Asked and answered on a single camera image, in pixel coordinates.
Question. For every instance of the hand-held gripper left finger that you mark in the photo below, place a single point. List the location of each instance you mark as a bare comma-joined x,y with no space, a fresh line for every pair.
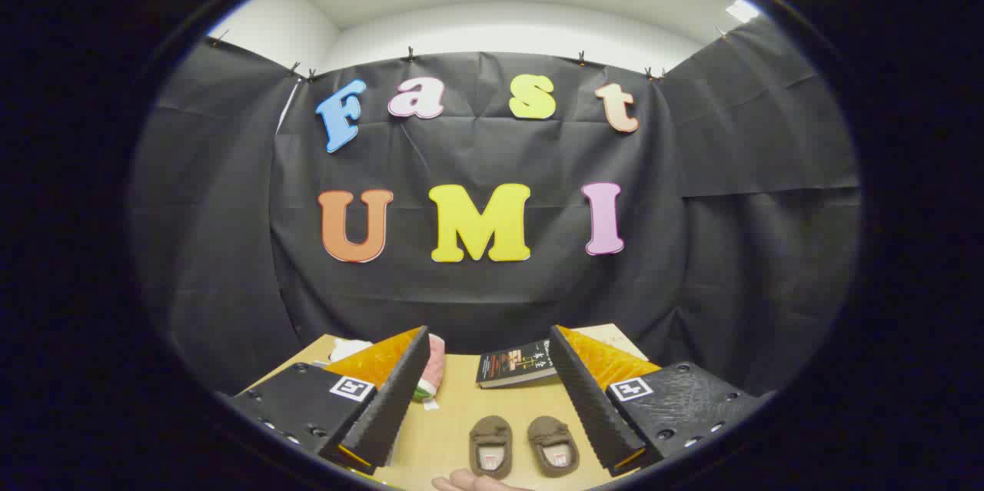
388,414

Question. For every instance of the watermelon slice plush toy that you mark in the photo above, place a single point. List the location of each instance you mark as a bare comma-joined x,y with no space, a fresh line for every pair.
432,368

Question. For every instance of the black cover book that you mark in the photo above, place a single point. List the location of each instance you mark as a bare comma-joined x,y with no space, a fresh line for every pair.
511,364

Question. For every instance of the brown fuzzy shoe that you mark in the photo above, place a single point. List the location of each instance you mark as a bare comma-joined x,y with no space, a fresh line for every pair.
490,437
553,436

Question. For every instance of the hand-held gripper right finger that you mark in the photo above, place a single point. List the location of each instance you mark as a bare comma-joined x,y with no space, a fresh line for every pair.
588,406

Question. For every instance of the white plush toy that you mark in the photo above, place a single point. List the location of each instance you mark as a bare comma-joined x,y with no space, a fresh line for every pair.
350,350

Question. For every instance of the small ceiling light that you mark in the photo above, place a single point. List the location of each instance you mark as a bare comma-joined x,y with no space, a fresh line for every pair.
742,11

